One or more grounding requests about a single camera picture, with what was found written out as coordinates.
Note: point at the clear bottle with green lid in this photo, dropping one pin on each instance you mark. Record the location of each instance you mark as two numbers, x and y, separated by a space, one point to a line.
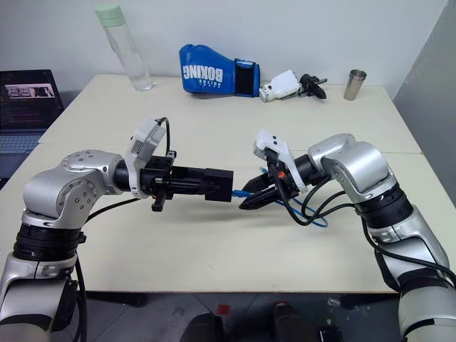
128 53

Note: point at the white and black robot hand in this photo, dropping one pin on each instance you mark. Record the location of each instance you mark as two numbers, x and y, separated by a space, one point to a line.
281 85

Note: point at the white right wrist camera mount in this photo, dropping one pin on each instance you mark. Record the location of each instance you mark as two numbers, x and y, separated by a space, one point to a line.
274 140

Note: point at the dark laptop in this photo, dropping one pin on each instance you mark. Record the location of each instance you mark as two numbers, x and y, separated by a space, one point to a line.
25 107

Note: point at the dark rounded shape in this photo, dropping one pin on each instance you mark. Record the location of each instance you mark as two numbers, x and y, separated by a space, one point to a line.
204 327

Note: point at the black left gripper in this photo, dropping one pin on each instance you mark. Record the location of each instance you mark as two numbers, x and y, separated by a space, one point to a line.
158 178

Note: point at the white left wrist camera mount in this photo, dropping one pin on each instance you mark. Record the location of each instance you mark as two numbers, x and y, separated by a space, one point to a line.
145 137

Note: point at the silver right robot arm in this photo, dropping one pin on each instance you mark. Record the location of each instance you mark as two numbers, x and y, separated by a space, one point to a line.
363 160

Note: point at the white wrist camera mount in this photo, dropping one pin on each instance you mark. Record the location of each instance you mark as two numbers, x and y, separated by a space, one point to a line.
145 137
274 140

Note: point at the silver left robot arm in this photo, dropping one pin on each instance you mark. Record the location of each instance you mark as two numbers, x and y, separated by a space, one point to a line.
53 185

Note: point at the blue boxing glove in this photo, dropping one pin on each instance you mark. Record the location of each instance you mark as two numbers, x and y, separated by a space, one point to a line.
206 71

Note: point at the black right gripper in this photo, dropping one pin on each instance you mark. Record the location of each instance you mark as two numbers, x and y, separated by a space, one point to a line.
285 185

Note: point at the small black box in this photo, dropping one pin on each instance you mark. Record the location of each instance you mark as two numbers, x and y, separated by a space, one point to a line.
222 181

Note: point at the small red object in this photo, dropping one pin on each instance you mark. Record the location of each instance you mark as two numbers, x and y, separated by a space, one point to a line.
223 310

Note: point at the steel cup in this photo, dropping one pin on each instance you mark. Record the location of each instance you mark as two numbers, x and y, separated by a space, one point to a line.
354 85

